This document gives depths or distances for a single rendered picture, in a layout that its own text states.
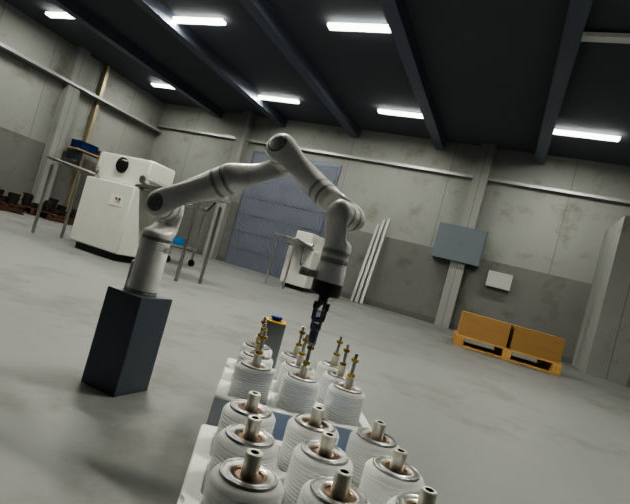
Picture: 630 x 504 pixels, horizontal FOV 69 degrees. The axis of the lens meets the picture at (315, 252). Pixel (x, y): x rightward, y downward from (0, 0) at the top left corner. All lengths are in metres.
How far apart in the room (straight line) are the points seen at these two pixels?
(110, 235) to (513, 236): 7.75
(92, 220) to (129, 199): 0.56
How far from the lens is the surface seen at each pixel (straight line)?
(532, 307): 10.14
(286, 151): 1.28
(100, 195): 5.68
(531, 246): 10.26
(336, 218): 1.10
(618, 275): 8.85
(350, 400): 1.15
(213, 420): 1.12
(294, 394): 1.13
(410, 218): 10.51
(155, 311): 1.49
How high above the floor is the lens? 0.53
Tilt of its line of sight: 2 degrees up
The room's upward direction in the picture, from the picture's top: 15 degrees clockwise
